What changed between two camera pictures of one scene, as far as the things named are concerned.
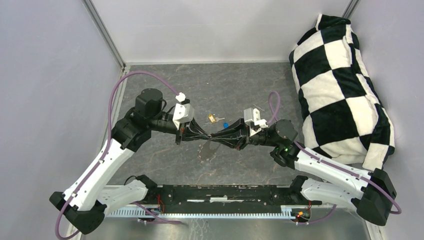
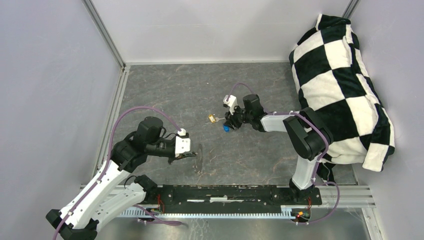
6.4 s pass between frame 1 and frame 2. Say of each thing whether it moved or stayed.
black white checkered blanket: stayed
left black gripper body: moved
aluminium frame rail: stayed
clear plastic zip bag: moved
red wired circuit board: stayed
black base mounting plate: stayed
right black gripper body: moved
